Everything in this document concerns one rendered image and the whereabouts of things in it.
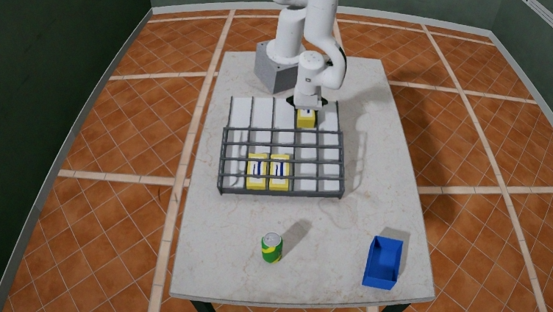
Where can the yellow butter carton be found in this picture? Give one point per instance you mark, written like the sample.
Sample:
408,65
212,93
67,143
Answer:
279,169
305,118
259,168

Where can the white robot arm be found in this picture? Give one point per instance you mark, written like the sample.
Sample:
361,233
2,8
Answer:
315,18

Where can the grey metal grid rack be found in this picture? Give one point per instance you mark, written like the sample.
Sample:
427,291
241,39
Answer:
301,169

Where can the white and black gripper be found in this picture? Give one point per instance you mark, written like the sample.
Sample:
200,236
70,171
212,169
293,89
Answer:
292,99

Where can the blue open box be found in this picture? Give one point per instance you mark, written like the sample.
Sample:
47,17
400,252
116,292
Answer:
384,260

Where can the green and yellow drink can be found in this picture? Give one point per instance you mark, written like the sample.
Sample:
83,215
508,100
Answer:
272,247

